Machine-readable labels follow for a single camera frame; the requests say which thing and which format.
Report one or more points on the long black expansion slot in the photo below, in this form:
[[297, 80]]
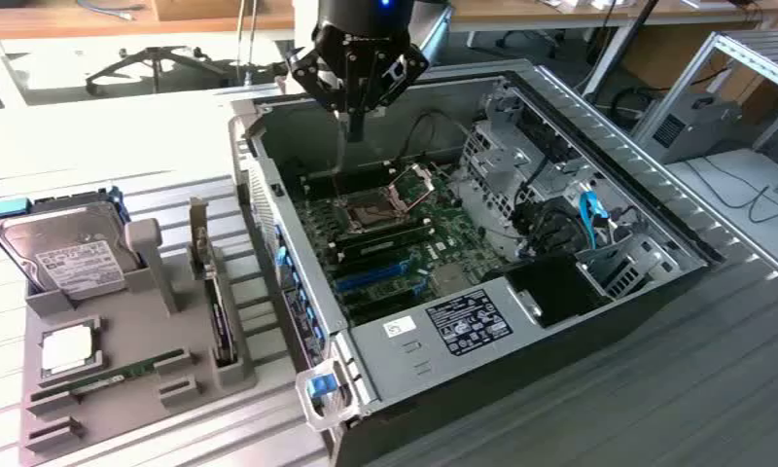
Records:
[[382, 300]]

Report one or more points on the metal disk bay cage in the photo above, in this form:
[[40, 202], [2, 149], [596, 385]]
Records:
[[500, 160]]

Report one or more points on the black office chair base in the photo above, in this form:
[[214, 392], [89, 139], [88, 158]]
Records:
[[156, 61]]

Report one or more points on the CPU socket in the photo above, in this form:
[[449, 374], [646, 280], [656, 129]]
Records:
[[369, 211]]

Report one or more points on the blue disk caddy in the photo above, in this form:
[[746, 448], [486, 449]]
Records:
[[13, 206]]

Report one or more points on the silver CPU chip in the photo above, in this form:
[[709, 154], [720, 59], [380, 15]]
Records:
[[70, 348]]

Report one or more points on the small perforated disk bay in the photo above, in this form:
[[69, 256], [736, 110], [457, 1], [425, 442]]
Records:
[[622, 272]]

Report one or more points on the grey power supply unit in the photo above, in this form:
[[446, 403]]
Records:
[[414, 360]]

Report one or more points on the metal socket cover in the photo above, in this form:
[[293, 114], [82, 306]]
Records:
[[421, 168]]

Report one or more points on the open black PC case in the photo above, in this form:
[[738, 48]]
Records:
[[557, 379]]

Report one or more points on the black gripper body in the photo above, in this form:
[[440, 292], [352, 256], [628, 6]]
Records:
[[362, 19]]

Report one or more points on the grey controller box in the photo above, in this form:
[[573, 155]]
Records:
[[694, 126]]

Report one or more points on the blue case latch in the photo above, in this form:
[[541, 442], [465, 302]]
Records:
[[320, 384]]

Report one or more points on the installed RAM stick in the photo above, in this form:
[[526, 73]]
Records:
[[382, 243]]

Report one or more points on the green motherboard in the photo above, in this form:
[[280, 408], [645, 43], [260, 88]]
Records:
[[453, 228]]

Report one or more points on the green RAM stick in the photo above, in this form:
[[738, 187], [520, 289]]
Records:
[[104, 377]]

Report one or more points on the graphics card with metal bracket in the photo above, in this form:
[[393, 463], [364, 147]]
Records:
[[224, 331]]

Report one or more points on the blue expansion slot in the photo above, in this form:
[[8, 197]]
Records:
[[369, 278]]

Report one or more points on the grey parts rack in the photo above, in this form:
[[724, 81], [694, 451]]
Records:
[[142, 404]]

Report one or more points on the aluminium profile frame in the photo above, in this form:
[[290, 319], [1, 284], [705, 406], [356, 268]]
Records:
[[762, 51]]

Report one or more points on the wooden desk white legs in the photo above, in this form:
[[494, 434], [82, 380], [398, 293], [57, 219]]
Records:
[[525, 12]]

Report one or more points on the silver hard disk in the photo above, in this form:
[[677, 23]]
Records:
[[70, 253]]

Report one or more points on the square chipset heatsink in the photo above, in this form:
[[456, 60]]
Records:
[[452, 280]]

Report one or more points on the black wheeled chair base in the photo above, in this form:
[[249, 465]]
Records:
[[545, 36]]

